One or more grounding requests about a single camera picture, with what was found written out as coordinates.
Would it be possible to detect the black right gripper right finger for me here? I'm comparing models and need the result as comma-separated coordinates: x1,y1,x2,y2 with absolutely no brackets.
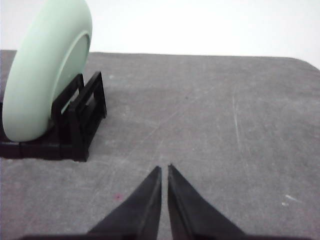
167,164,247,240

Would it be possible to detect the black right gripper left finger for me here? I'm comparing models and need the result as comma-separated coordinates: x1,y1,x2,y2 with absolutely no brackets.
87,166,162,240

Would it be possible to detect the green plate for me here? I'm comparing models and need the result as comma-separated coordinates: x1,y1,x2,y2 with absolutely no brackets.
2,0,93,142

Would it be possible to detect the black plate rack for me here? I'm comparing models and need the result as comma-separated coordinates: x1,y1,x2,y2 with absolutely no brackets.
0,72,107,162

